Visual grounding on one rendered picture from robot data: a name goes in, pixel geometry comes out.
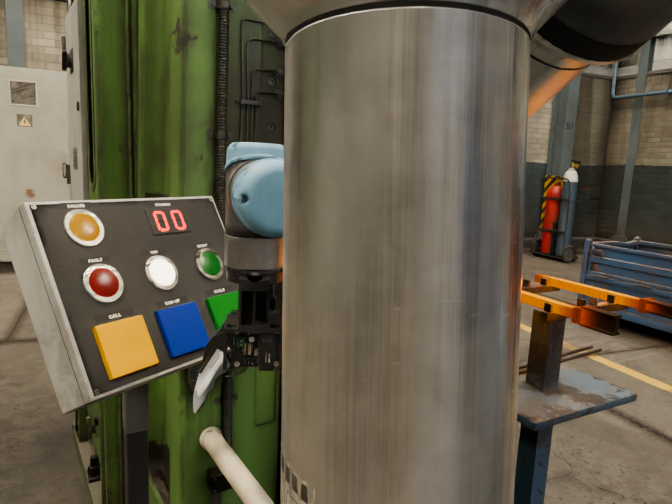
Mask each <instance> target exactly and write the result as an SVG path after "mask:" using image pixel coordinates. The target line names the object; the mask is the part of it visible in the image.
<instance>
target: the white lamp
mask: <svg viewBox="0 0 672 504"><path fill-rule="evenodd" d="M150 274H151V276H152V278H153V279H154V280H155V281H156V282H157V283H158V284H161V285H170V284H171V283H172V282H173V281H174V279H175V272H174V269H173V267H172V266H171V264H170V263H169V262H167V261H166V260H163V259H156V260H154V261H153V262H152V263H151V265H150Z"/></svg>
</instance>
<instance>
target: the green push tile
mask: <svg viewBox="0 0 672 504"><path fill-rule="evenodd" d="M238 298H239V291H234V292H230V293H226V294H222V295H218V296H214V297H210V298H207V299H205V302H206V305H207V308H208V310H209V313H210V316H211V318H212V321H213V324H214V326H215V329H216V331H217V330H219V329H220V328H221V326H222V325H223V322H224V321H225V320H226V316H227V314H231V312H232V310H238Z"/></svg>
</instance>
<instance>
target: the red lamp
mask: <svg viewBox="0 0 672 504"><path fill-rule="evenodd" d="M89 285H90V287H91V289H92V290H93V292H94V293H96V294H97V295H99V296H101V297H106V298H107V297H112V296H114V295H115V294H116V293H117V292H118V290H119V280H118V278H117V276H116V275H115V274H114V273H113V272H112V271H111V270H109V269H106V268H97V269H95V270H93V271H92V272H91V273H90V275H89Z"/></svg>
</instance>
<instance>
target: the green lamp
mask: <svg viewBox="0 0 672 504"><path fill-rule="evenodd" d="M199 262H200V266H201V268H202V269H203V271H204V272H205V273H207V274H208V275H211V276H215V275H217V274H219V272H220V269H221V266H220V262H219V260H218V258H217V257H216V256H215V255H214V254H213V253H211V252H203V253H202V254H201V255H200V259H199Z"/></svg>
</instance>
